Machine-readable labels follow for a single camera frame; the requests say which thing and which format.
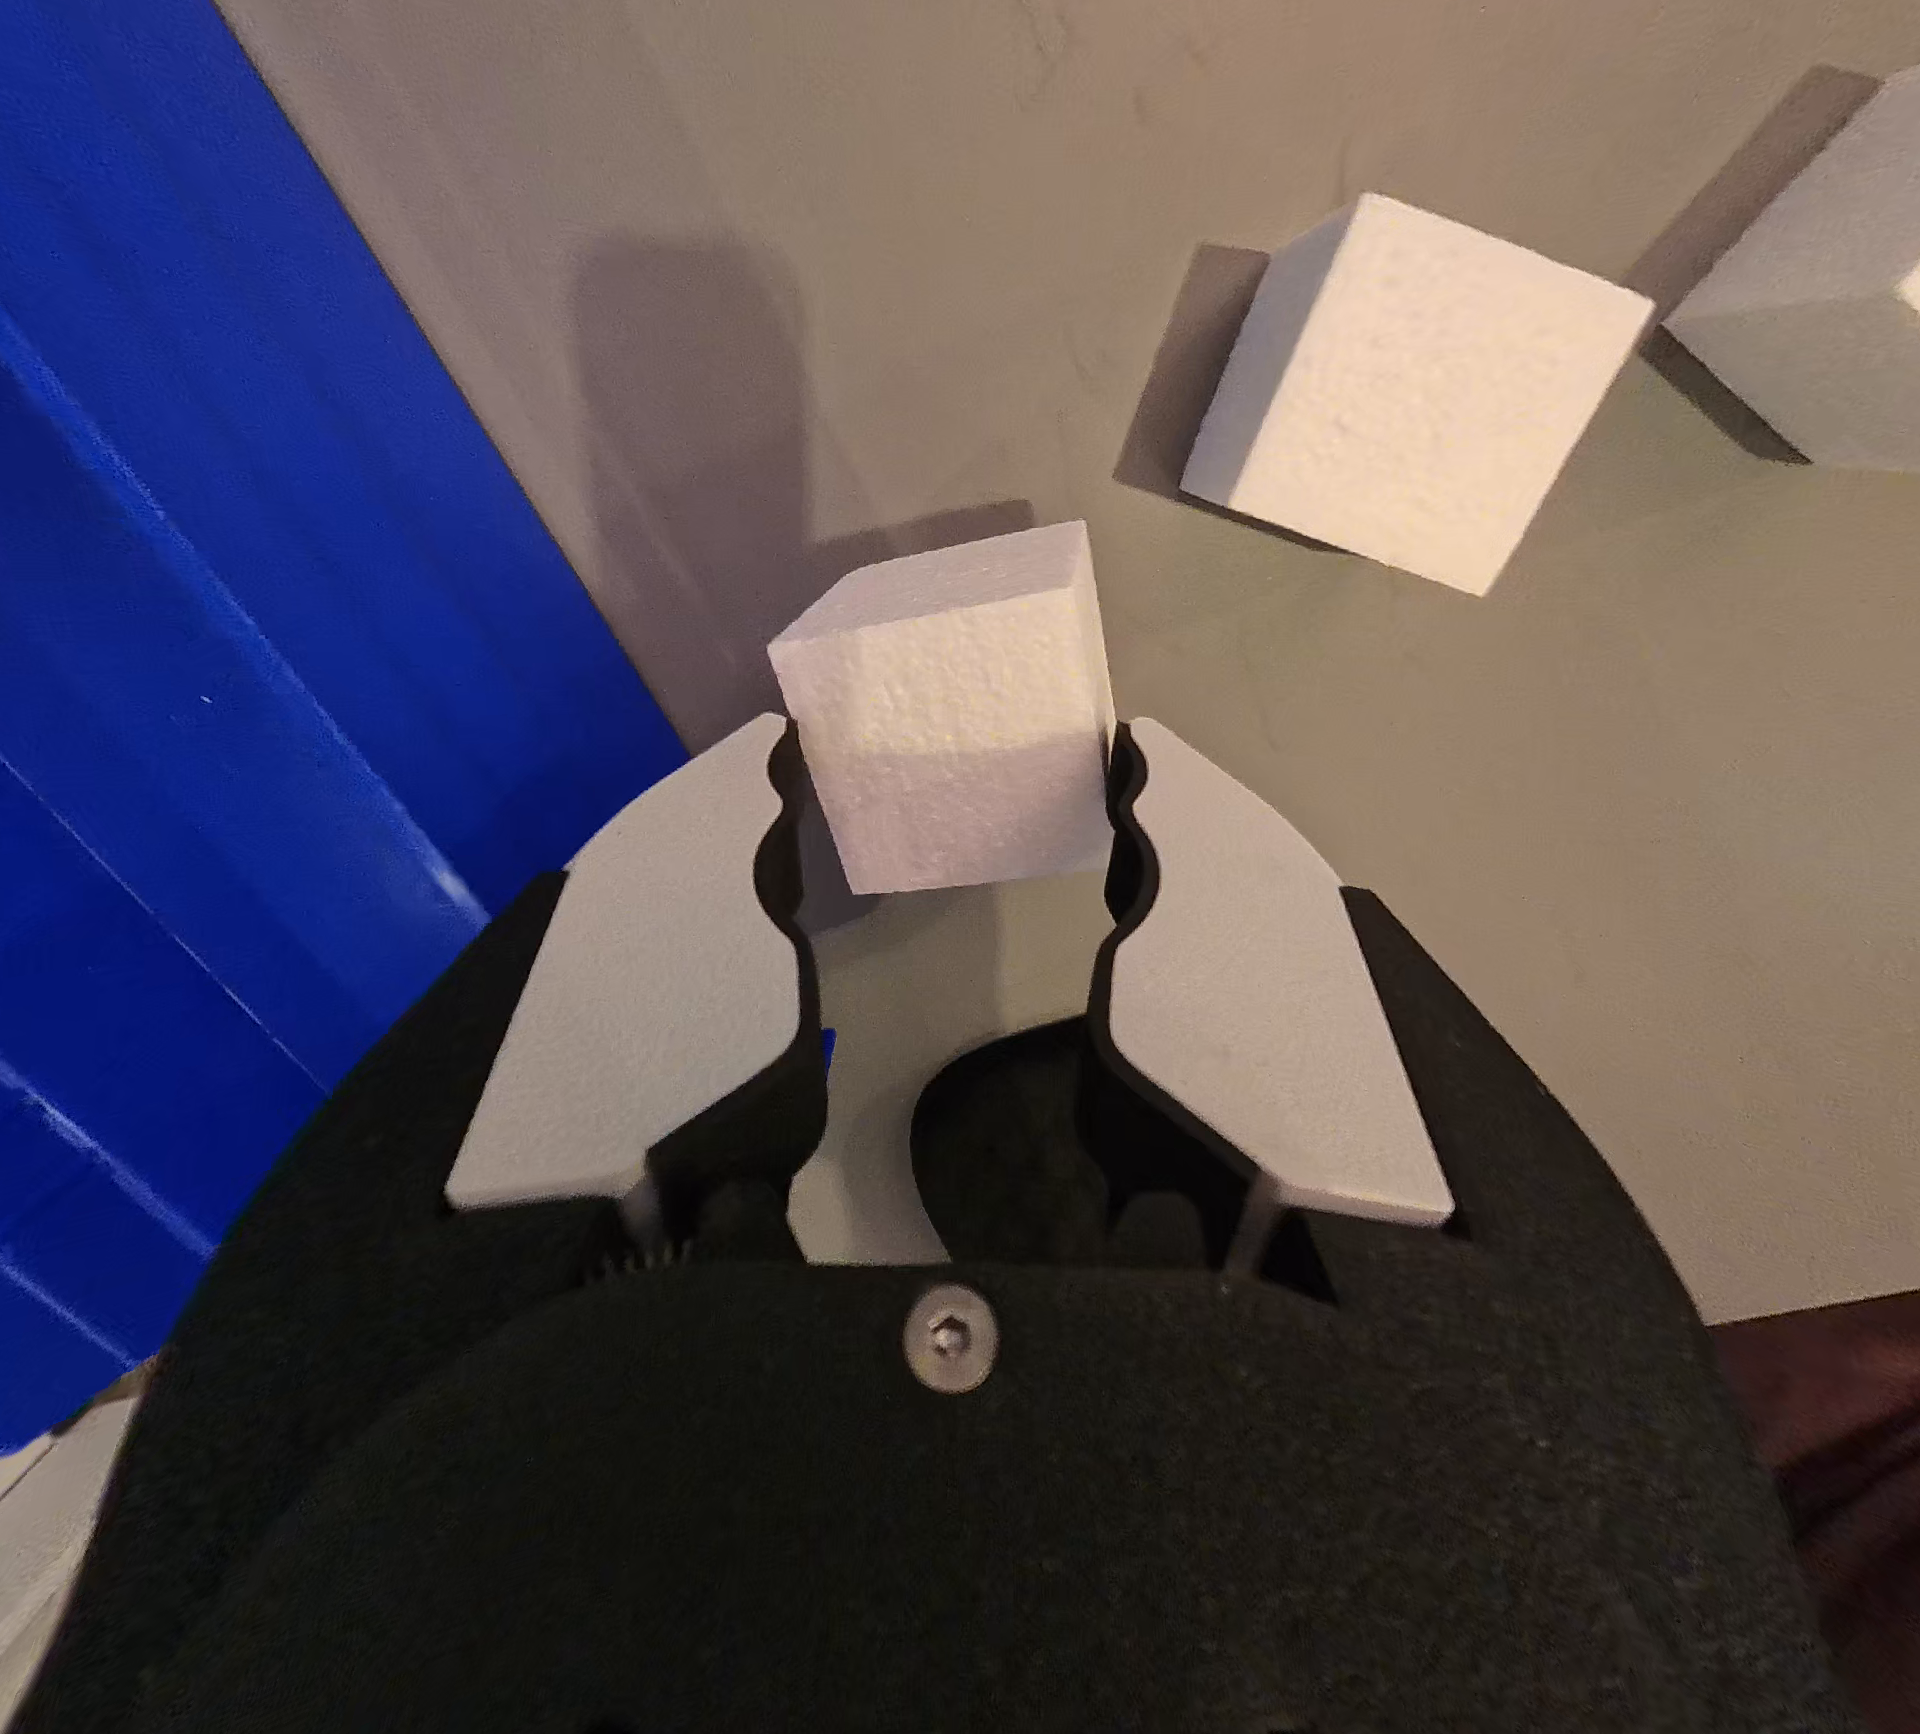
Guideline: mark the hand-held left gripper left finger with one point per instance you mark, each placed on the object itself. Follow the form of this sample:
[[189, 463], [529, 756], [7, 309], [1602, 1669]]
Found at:
[[631, 1012]]

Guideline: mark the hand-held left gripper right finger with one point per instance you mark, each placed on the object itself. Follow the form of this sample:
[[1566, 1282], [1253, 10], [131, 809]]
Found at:
[[1259, 1032]]

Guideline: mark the white hard foam cube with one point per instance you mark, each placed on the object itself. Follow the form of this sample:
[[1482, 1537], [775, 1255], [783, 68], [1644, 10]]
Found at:
[[1833, 326], [1426, 398], [946, 712]]

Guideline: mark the blue plastic bin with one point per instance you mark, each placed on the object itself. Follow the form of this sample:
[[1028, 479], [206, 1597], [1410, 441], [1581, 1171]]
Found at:
[[224, 641]]

